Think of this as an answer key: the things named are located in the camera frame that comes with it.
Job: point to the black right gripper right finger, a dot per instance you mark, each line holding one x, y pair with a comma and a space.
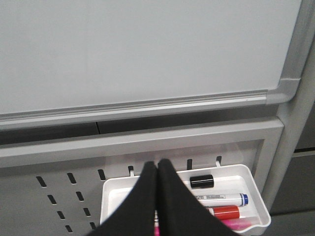
179, 212

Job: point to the white whiteboard with grey frame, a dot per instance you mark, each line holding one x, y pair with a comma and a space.
73, 61

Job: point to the blue capped white marker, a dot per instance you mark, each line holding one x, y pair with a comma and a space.
218, 200

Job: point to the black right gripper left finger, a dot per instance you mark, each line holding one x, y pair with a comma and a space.
136, 214

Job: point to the pink marker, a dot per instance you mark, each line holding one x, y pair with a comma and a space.
234, 224

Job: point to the white plastic marker tray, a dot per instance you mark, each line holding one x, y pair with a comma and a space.
231, 179

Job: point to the red capped white marker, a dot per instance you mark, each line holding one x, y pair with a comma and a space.
224, 212

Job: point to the grey metal pegboard stand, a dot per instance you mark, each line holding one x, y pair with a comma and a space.
52, 177

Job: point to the black marker cap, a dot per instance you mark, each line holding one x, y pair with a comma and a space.
203, 181

